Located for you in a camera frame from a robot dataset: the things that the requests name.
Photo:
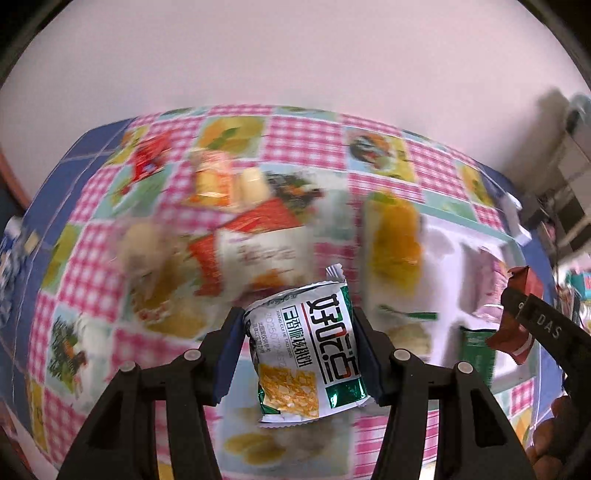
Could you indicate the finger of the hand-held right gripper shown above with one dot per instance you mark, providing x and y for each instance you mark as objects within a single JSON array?
[{"x": 540, "y": 321}]

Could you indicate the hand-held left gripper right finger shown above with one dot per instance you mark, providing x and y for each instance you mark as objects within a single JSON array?
[{"x": 369, "y": 364}]

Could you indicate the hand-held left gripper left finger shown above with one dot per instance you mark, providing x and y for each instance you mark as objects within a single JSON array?
[{"x": 231, "y": 355}]

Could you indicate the dark red snack packet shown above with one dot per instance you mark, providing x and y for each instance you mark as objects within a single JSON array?
[{"x": 508, "y": 337}]

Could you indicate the clear packet with pale cake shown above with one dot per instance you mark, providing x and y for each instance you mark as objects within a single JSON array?
[{"x": 411, "y": 339}]

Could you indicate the purple cake roll packet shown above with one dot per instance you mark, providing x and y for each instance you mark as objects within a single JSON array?
[{"x": 487, "y": 281}]

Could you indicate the green and white biscuit packet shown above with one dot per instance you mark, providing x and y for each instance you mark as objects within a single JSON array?
[{"x": 304, "y": 350}]

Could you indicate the dark green and white packet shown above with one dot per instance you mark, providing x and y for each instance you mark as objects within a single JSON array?
[{"x": 478, "y": 355}]

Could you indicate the white shallow box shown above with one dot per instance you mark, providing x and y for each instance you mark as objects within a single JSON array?
[{"x": 443, "y": 258}]

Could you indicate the yellow clear cake packet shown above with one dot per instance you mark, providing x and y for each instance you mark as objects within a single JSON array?
[{"x": 397, "y": 244}]

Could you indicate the clear bag with white bun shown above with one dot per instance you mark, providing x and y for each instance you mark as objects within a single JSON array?
[{"x": 143, "y": 244}]

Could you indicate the pale jelly cup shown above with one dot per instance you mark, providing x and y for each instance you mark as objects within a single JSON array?
[{"x": 249, "y": 187}]

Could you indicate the red triangular snack packet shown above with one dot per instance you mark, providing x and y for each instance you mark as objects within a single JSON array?
[{"x": 147, "y": 159}]

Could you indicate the person's right hand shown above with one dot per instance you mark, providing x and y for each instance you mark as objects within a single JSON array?
[{"x": 547, "y": 438}]

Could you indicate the small white box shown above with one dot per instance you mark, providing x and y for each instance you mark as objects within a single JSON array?
[{"x": 515, "y": 214}]

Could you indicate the red and white snack packet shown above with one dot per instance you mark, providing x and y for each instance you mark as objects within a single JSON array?
[{"x": 258, "y": 249}]

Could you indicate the white shelf unit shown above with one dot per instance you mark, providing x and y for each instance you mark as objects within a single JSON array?
[{"x": 570, "y": 157}]

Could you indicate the orange yellow snack packet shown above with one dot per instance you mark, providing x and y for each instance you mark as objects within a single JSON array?
[{"x": 212, "y": 180}]

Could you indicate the pink checked fruit-print tablecloth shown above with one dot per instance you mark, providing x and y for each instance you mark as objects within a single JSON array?
[{"x": 304, "y": 138}]

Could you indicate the small cream block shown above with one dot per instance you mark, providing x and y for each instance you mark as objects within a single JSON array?
[{"x": 31, "y": 241}]

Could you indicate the crumpled blue white wrapper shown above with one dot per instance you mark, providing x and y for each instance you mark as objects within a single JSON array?
[{"x": 11, "y": 258}]

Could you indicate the blue lined tablecloth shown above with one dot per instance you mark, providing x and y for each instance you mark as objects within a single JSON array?
[{"x": 60, "y": 170}]

